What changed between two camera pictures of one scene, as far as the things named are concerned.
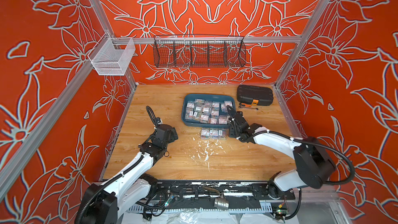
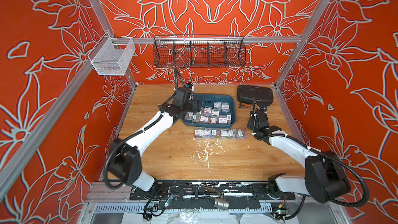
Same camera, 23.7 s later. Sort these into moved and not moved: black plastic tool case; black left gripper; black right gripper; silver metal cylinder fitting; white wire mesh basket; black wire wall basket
Moved: black left gripper; black right gripper
Not moved: white wire mesh basket; black plastic tool case; silver metal cylinder fitting; black wire wall basket
